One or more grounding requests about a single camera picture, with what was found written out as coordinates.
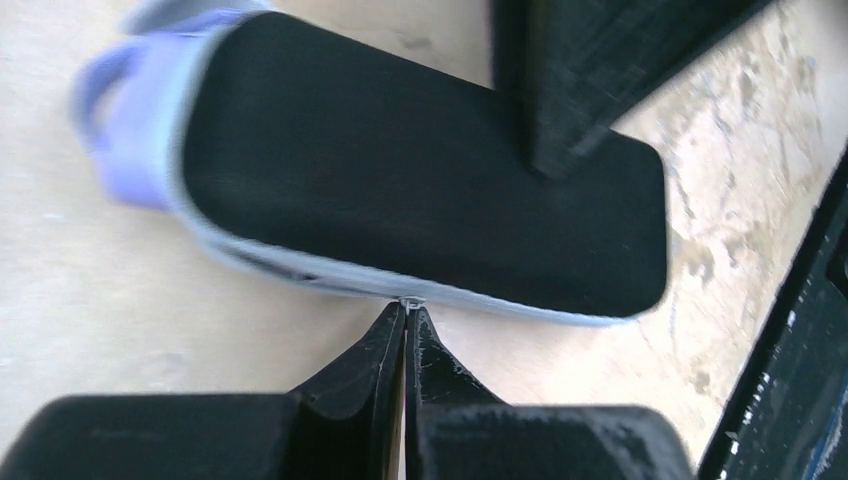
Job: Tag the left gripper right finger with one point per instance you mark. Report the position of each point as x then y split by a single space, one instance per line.
457 429

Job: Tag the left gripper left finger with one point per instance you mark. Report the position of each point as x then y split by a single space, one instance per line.
339 424

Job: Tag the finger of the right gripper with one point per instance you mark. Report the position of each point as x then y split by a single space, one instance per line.
576 67

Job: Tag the black grey umbrella case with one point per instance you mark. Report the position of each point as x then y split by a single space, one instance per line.
304 154

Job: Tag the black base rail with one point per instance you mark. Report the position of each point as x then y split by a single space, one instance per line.
787 416

